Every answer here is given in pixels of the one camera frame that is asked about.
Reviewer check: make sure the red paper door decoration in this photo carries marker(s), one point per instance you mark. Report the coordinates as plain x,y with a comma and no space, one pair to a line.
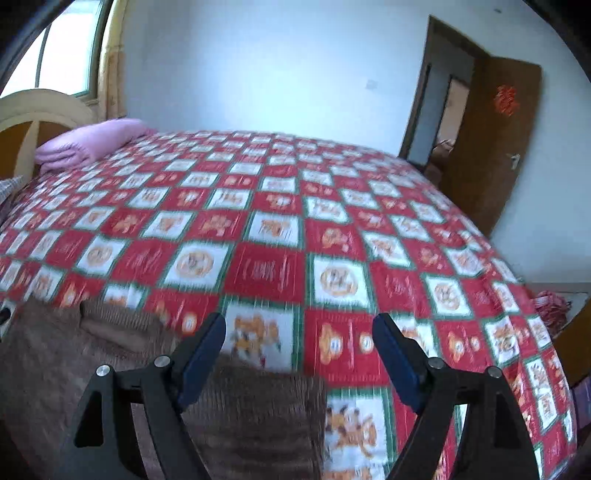
506,99

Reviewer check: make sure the wooden cabinet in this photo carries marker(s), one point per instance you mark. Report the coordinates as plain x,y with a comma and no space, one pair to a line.
577,341

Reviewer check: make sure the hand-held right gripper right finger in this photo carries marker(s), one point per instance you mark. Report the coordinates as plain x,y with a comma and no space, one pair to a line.
397,360

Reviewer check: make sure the brown door frame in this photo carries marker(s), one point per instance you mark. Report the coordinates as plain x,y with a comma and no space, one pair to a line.
418,92

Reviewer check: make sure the red patterned bed sheet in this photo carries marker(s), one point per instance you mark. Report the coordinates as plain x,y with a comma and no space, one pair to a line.
277,221

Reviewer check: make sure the brown patterned sweater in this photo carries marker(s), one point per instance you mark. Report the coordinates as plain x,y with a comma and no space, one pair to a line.
46,369

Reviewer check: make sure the brown wooden door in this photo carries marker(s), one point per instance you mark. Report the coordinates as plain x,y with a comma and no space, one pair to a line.
489,161

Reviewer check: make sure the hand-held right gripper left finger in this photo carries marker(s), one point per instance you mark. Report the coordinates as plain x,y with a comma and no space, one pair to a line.
203,360

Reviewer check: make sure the window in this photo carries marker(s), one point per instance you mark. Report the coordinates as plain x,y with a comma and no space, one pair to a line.
64,50

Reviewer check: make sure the yellow patterned curtain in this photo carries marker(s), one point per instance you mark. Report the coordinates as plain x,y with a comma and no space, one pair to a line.
113,64

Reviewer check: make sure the striped pillow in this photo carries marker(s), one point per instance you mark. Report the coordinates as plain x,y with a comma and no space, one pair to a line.
7,194

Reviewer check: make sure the cream and brown headboard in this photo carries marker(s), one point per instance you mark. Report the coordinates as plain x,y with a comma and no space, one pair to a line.
27,115

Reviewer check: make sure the red checked cloth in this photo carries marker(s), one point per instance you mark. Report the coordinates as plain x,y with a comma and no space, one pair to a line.
549,311

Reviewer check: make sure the folded pink blanket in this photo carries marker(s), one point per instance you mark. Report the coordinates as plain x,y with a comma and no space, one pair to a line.
92,141

